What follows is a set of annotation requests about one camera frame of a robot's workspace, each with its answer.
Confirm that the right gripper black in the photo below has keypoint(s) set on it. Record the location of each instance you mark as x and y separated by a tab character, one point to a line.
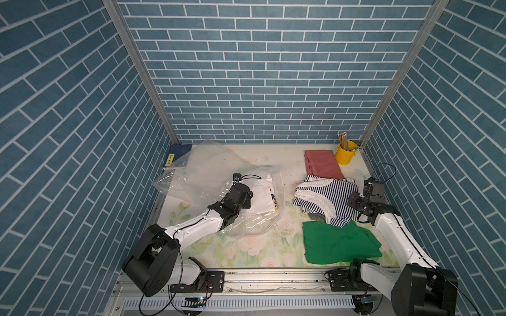
352	198

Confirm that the white garment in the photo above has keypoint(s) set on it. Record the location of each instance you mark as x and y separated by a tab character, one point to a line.
263	195

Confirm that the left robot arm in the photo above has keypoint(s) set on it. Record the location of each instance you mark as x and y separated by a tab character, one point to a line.
156	261

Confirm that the coloured pencils bundle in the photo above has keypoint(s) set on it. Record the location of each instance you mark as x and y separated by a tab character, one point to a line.
343	141

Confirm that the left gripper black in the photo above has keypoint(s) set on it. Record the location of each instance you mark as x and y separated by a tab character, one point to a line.
247	202

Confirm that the clear vacuum bag with valve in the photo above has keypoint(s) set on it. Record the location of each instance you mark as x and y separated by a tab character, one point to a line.
207	176

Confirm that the aluminium rail frame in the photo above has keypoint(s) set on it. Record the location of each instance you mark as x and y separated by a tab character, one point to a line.
276	291

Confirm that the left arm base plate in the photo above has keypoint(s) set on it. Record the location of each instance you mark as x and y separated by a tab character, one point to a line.
210	281

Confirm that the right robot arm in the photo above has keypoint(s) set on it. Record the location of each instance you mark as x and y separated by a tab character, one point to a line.
422	287

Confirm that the yellow pencil cup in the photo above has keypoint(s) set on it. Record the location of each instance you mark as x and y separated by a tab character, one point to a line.
346	152

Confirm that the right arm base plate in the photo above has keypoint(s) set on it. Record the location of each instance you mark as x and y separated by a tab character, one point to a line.
340	281

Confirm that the red garment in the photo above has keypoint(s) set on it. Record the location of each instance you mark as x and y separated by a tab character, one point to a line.
322	163

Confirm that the dark blue book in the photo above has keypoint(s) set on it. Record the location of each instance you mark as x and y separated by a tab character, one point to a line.
178	157

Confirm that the clear bag with striped clothes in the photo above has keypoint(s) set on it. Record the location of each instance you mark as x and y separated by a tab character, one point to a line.
248	225

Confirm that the blue white striped tank top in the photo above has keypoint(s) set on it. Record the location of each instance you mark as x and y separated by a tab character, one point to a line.
328	198

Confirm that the bright green garment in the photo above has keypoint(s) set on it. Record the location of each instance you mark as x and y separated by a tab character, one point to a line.
326	244

